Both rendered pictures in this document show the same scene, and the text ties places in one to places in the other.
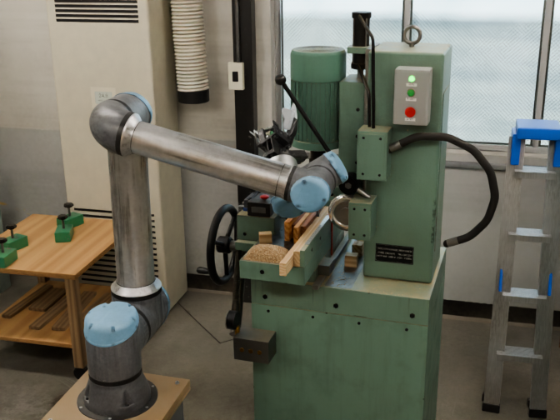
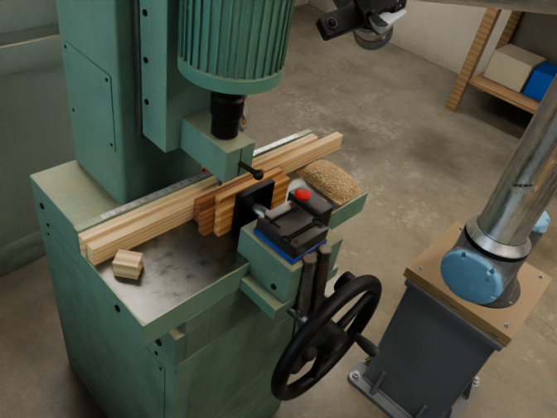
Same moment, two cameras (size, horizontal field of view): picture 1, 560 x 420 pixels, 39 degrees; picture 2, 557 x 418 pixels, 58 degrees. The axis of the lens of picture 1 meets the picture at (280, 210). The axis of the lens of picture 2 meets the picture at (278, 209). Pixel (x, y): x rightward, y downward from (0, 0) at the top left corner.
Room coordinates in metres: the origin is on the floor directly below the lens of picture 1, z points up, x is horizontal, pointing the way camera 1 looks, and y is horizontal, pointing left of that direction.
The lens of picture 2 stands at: (3.17, 0.26, 1.58)
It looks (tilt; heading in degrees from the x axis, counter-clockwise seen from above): 40 degrees down; 200
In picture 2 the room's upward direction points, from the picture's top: 12 degrees clockwise
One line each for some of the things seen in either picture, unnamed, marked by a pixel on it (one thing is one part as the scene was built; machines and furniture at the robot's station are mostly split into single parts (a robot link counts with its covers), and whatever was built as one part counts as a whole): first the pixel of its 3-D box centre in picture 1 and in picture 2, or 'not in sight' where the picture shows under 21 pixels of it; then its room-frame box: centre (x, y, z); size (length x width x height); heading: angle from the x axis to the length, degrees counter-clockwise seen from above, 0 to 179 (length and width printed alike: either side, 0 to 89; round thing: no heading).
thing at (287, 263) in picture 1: (313, 230); (238, 187); (2.42, -0.11, 0.92); 0.67 x 0.02 x 0.04; 162
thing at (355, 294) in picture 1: (352, 273); (180, 221); (2.44, -0.24, 0.76); 0.57 x 0.45 x 0.09; 72
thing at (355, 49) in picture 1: (362, 40); not in sight; (2.43, -0.26, 1.54); 0.08 x 0.08 x 0.17; 72
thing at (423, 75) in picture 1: (412, 96); not in sight; (2.24, -0.39, 1.40); 0.10 x 0.06 x 0.16; 72
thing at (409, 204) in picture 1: (407, 162); (133, 26); (2.39, -0.40, 1.16); 0.22 x 0.22 x 0.72; 72
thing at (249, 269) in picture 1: (286, 237); (255, 240); (2.49, -0.02, 0.87); 0.61 x 0.30 x 0.06; 162
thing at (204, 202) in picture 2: (310, 224); (231, 195); (2.46, -0.10, 0.93); 0.18 x 0.02 x 0.05; 162
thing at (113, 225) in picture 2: (322, 225); (217, 186); (2.45, -0.14, 0.93); 0.60 x 0.02 x 0.05; 162
